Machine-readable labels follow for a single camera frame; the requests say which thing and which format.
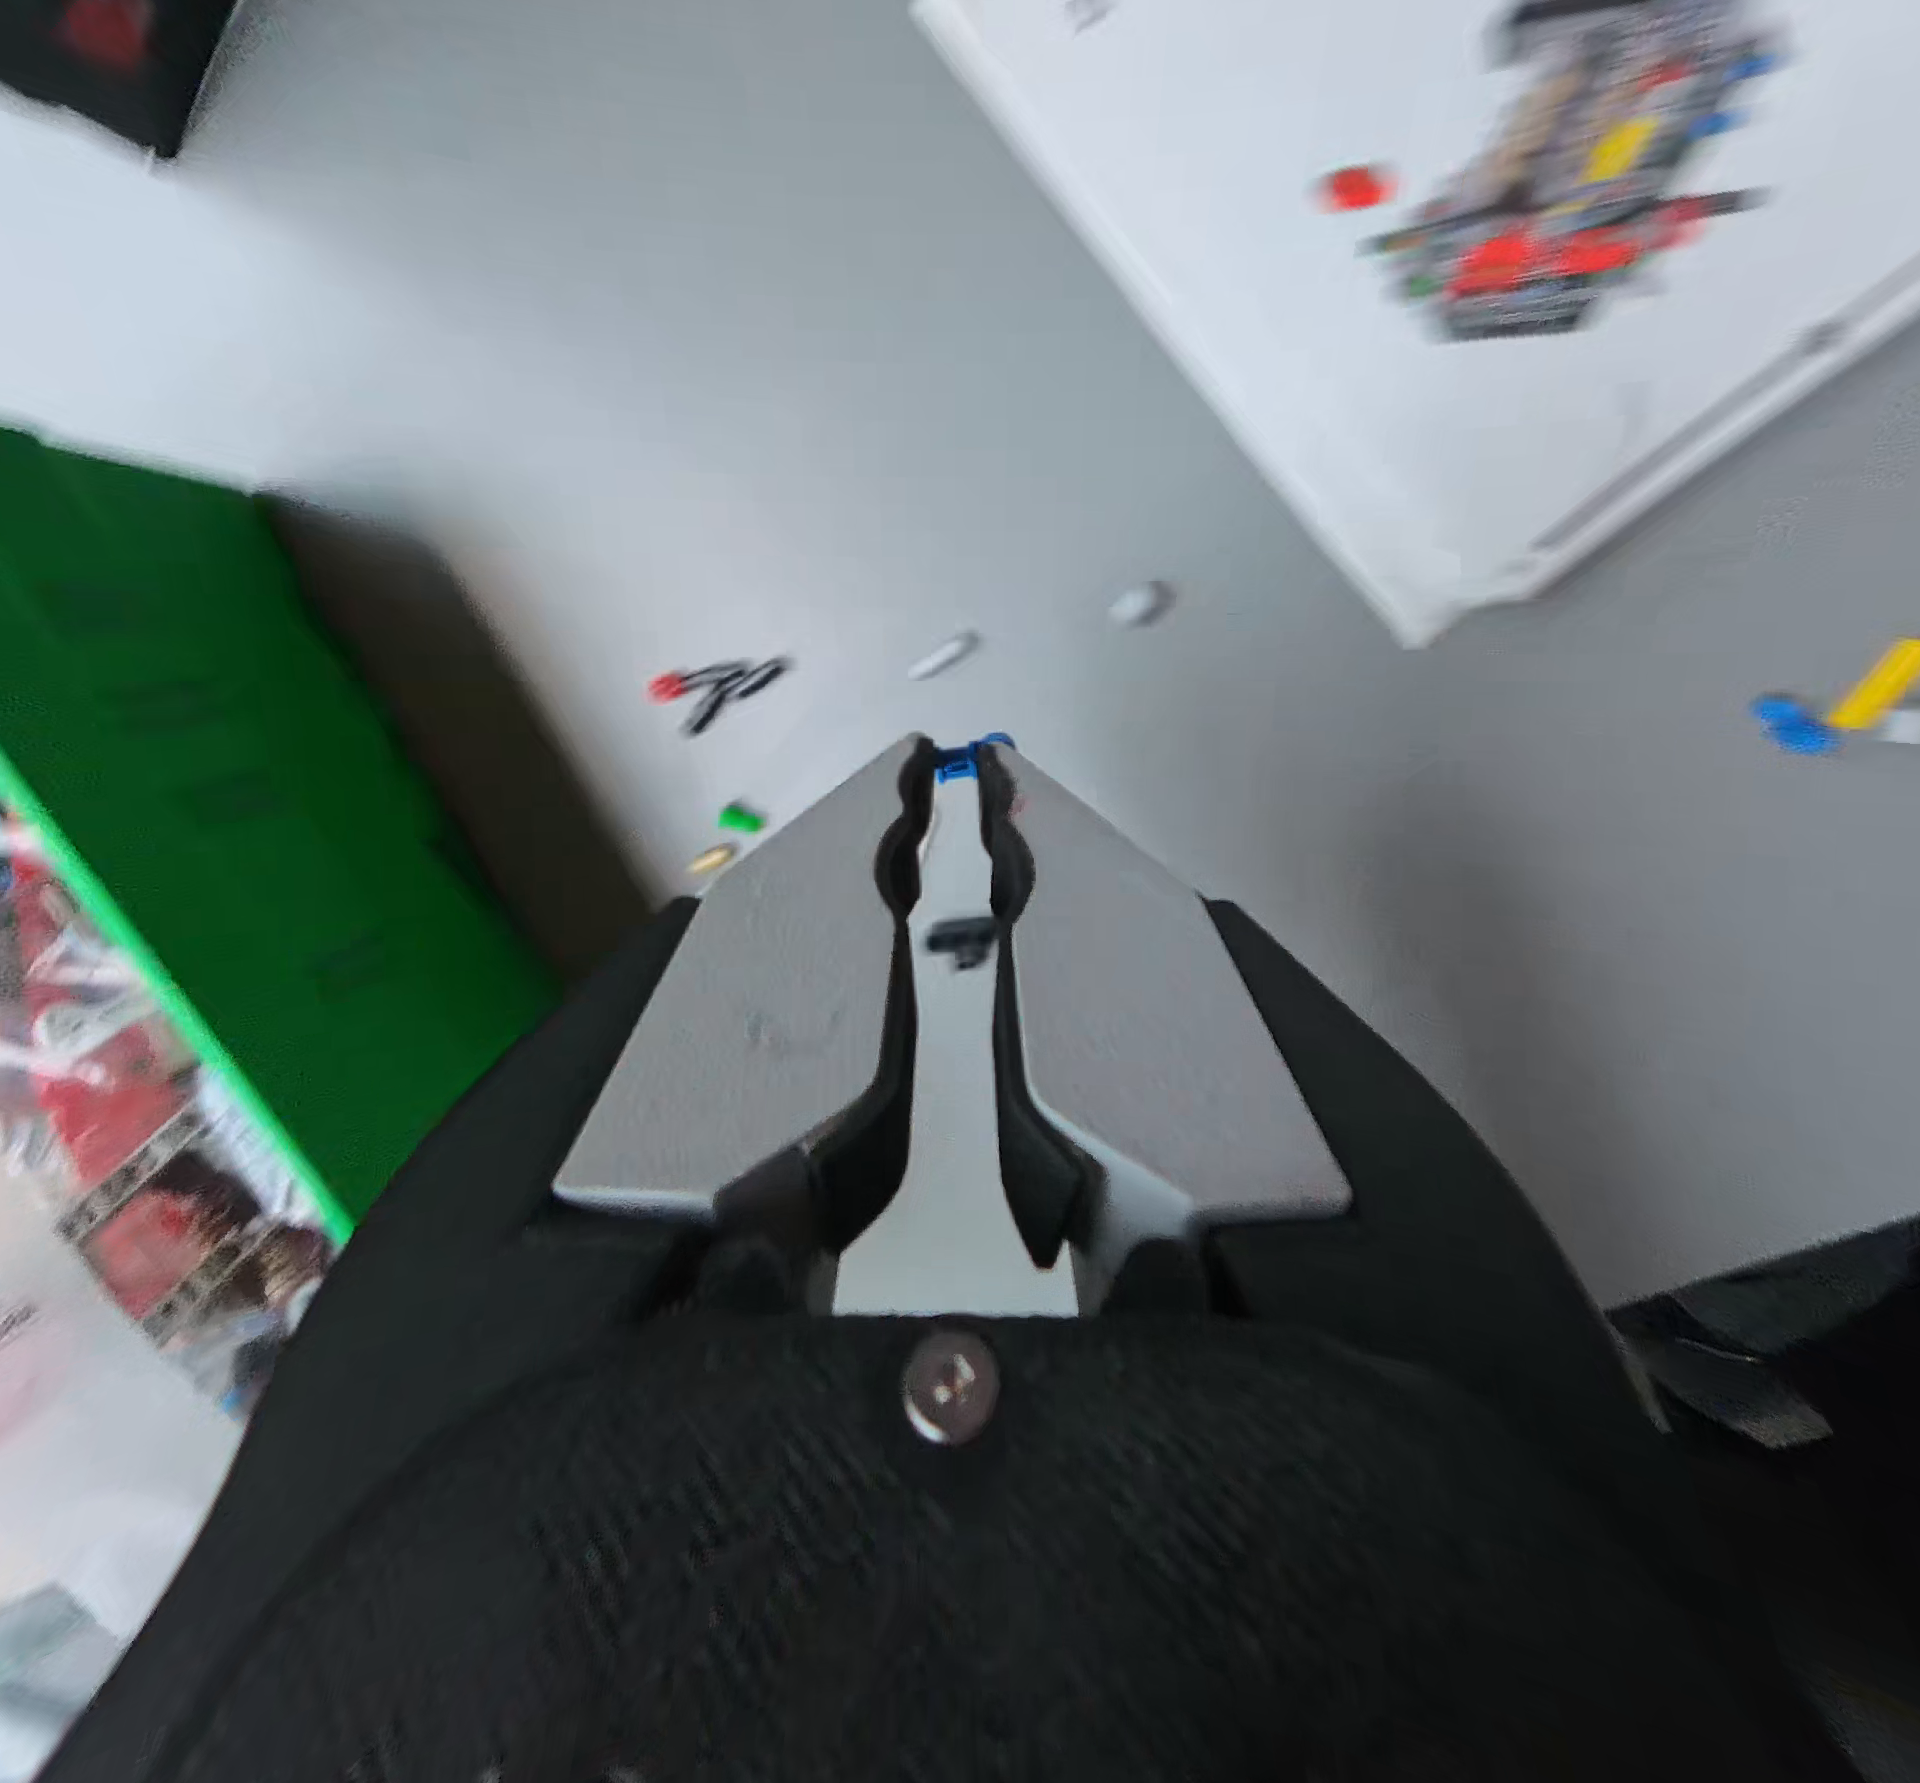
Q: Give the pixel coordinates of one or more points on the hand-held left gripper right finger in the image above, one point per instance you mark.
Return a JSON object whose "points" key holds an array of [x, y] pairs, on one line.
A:
{"points": [[1154, 1048]]}

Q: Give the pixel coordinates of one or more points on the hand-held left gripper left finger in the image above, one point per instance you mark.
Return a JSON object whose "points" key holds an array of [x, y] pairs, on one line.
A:
{"points": [[751, 1018]]}

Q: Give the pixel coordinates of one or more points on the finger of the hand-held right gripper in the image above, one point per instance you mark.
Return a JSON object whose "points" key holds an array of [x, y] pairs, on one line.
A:
{"points": [[1740, 1395]]}

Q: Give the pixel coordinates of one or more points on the blue lego pin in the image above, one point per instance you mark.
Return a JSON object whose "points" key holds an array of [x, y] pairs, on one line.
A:
{"points": [[959, 765]]}

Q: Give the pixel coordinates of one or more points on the small green lego piece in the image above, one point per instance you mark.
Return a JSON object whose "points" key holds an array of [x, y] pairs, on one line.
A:
{"points": [[740, 818]]}

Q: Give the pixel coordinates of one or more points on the small black lego piece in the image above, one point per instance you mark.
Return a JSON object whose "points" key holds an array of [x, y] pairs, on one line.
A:
{"points": [[959, 936]]}

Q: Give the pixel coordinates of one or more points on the black and red lego piece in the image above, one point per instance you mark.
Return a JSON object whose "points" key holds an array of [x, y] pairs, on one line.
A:
{"points": [[720, 680]]}

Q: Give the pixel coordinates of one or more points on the small grey lego piece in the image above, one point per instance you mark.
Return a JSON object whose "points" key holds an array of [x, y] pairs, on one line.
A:
{"points": [[1141, 602], [943, 655]]}

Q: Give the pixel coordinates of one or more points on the small blue lego piece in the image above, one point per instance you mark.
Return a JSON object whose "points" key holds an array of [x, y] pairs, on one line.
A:
{"points": [[1794, 724]]}

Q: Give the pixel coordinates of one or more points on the grey lego connector piece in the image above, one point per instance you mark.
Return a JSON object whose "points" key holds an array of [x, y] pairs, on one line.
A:
{"points": [[1899, 727]]}

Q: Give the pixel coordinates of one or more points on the yellow lego axle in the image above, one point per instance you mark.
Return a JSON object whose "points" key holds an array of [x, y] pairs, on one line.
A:
{"points": [[1875, 684]]}

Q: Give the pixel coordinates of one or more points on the open lego instruction booklet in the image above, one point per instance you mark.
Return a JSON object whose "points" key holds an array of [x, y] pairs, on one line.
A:
{"points": [[1276, 164]]}

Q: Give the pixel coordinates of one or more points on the green plastic bin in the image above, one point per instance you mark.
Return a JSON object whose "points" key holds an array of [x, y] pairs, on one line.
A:
{"points": [[180, 703]]}

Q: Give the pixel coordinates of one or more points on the clear plastic bag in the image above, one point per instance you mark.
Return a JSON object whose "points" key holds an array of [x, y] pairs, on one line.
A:
{"points": [[105, 1139]]}

